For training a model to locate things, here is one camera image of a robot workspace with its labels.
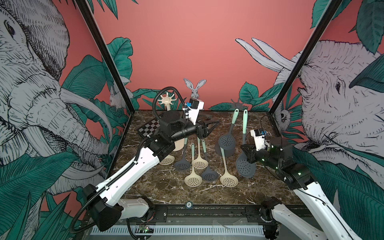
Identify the grey skimmer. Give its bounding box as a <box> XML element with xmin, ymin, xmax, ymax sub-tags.
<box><xmin>174</xmin><ymin>138</ymin><xmax>191</xmax><ymax>171</ymax></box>
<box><xmin>218</xmin><ymin>109</ymin><xmax>239</xmax><ymax>151</ymax></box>
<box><xmin>236</xmin><ymin>110</ymin><xmax>257</xmax><ymax>178</ymax></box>
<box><xmin>201</xmin><ymin>140</ymin><xmax>219</xmax><ymax>182</ymax></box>

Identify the beige skimmer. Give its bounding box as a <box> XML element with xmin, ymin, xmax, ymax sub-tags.
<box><xmin>220</xmin><ymin>148</ymin><xmax>239</xmax><ymax>188</ymax></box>
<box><xmin>159</xmin><ymin>155</ymin><xmax>175</xmax><ymax>166</ymax></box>
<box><xmin>184</xmin><ymin>143</ymin><xmax>203</xmax><ymax>187</ymax></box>
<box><xmin>192</xmin><ymin>138</ymin><xmax>209</xmax><ymax>170</ymax></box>

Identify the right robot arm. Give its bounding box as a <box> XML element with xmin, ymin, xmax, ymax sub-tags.
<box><xmin>241</xmin><ymin>138</ymin><xmax>360</xmax><ymax>240</ymax></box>

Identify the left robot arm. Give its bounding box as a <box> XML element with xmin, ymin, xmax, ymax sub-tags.
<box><xmin>69</xmin><ymin>87</ymin><xmax>219</xmax><ymax>234</ymax></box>

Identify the beige utensil rack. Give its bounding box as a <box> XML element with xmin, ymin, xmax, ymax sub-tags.
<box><xmin>158</xmin><ymin>92</ymin><xmax>185</xmax><ymax>152</ymax></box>

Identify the black white checkerboard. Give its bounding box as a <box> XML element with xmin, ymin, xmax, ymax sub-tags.
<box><xmin>137</xmin><ymin>118</ymin><xmax>160</xmax><ymax>138</ymax></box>

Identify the white vent strip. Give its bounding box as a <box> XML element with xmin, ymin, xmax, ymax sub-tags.
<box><xmin>89</xmin><ymin>224</ymin><xmax>265</xmax><ymax>236</ymax></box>

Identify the small circuit board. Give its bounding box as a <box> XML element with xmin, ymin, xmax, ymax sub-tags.
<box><xmin>138</xmin><ymin>225</ymin><xmax>154</xmax><ymax>234</ymax></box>

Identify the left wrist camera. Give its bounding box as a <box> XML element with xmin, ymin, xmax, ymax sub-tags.
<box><xmin>183</xmin><ymin>98</ymin><xmax>205</xmax><ymax>125</ymax></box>

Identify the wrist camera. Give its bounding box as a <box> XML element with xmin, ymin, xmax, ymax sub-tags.
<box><xmin>250</xmin><ymin>128</ymin><xmax>267</xmax><ymax>151</ymax></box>
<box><xmin>183</xmin><ymin>98</ymin><xmax>205</xmax><ymax>125</ymax></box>

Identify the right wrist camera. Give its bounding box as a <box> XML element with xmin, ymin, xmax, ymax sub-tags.
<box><xmin>250</xmin><ymin>128</ymin><xmax>267</xmax><ymax>151</ymax></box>

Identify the black front rail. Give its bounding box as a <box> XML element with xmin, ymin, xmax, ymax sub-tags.
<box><xmin>144</xmin><ymin>204</ymin><xmax>276</xmax><ymax>225</ymax></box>

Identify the left black frame post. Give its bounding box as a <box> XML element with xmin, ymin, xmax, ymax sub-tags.
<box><xmin>75</xmin><ymin>0</ymin><xmax>135</xmax><ymax>116</ymax></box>

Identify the black frame post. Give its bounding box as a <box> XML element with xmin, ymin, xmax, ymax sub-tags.
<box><xmin>75</xmin><ymin>0</ymin><xmax>135</xmax><ymax>116</ymax></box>
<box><xmin>269</xmin><ymin>0</ymin><xmax>342</xmax><ymax>115</ymax></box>

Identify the right black frame post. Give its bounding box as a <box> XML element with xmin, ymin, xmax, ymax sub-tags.
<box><xmin>269</xmin><ymin>0</ymin><xmax>342</xmax><ymax>115</ymax></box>

